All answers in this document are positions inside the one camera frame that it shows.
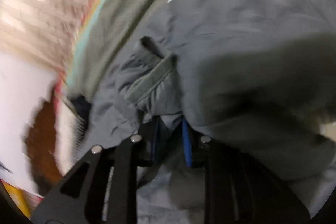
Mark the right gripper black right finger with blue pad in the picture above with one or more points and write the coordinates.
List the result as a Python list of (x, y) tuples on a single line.
[(201, 151)]

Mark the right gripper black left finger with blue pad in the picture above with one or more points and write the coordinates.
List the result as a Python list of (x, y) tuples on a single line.
[(137, 150)]

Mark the beige leaf pattern curtain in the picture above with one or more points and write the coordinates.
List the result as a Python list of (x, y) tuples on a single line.
[(41, 31)]

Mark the grey puffer jacket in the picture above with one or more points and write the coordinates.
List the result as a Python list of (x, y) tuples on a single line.
[(244, 72)]

